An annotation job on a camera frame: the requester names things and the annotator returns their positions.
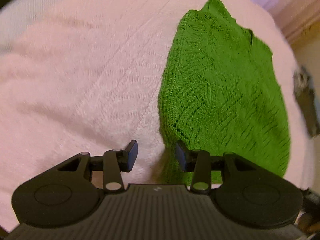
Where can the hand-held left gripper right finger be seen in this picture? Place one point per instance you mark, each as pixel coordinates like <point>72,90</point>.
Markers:
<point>180,156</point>

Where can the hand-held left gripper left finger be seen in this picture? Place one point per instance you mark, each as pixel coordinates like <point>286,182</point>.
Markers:
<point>132,155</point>

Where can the green knit sweater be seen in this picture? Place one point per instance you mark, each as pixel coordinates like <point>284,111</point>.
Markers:
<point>220,92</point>

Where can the dark grey cloth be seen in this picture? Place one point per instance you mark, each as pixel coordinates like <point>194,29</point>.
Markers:
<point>306,100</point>

